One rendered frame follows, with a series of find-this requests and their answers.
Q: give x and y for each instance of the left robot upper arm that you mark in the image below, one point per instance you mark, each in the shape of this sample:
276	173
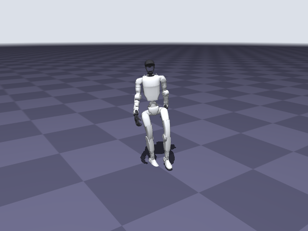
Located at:
164	86

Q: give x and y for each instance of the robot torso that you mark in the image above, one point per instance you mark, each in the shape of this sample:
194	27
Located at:
151	90

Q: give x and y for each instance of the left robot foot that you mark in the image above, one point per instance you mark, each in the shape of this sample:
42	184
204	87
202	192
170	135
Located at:
167	163

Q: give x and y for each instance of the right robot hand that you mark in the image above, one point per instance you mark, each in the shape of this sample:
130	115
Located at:
137	119

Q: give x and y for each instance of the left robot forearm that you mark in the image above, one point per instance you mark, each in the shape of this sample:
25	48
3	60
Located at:
166	100

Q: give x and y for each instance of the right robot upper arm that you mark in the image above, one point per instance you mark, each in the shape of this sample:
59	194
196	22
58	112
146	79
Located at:
138	88

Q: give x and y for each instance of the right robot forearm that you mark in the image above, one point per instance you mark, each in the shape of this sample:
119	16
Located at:
136	105

